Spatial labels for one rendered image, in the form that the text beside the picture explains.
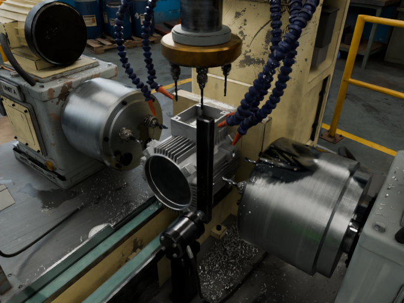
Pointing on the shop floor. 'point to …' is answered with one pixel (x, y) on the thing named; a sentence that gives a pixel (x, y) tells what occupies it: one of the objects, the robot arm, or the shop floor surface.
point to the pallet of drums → (103, 21)
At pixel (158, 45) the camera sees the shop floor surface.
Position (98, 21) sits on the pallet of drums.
